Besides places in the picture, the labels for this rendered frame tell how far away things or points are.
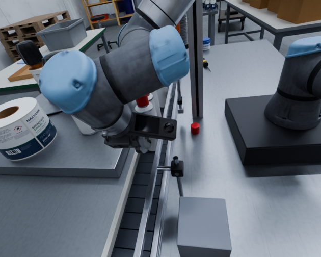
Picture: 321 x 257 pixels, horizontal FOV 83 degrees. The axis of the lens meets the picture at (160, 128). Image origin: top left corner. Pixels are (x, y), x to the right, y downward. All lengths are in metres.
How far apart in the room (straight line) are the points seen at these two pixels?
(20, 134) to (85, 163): 0.25
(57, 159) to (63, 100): 0.51
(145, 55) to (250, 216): 0.44
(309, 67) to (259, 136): 0.21
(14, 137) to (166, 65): 0.63
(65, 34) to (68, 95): 2.38
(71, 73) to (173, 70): 0.13
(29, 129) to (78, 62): 0.55
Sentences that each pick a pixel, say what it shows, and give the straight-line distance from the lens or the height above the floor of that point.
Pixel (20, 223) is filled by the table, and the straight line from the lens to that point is 0.72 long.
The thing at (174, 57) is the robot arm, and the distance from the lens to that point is 0.25.
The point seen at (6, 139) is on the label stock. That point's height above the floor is 0.98.
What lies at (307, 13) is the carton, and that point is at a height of 0.85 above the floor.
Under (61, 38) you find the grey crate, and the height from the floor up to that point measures 0.92.
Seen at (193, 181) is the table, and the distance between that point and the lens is 0.57.
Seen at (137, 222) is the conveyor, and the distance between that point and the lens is 0.48.
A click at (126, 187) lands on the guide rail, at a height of 0.91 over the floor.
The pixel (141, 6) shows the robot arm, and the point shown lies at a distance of 0.38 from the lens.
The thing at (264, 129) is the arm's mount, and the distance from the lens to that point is 0.64.
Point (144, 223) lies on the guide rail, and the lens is 0.39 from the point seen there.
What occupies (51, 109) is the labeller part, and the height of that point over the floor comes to 0.89.
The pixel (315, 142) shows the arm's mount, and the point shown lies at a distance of 0.64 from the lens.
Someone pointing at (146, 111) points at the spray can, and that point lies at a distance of 0.49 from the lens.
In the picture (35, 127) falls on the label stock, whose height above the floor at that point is 0.97.
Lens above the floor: 1.31
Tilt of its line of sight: 40 degrees down
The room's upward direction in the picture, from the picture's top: 12 degrees counter-clockwise
